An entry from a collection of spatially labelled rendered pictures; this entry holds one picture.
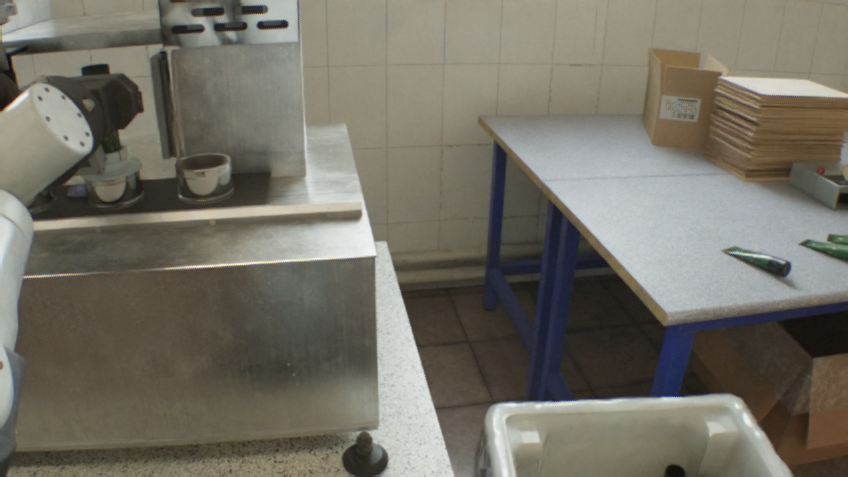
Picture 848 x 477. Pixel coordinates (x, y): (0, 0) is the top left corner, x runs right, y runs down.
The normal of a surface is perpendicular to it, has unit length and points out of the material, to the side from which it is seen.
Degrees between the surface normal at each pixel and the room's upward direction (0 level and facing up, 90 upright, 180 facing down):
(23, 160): 97
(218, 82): 90
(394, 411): 0
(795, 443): 90
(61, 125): 59
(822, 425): 68
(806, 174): 90
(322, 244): 0
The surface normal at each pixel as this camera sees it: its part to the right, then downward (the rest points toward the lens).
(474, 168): 0.18, 0.43
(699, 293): 0.02, -0.90
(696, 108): -0.21, 0.42
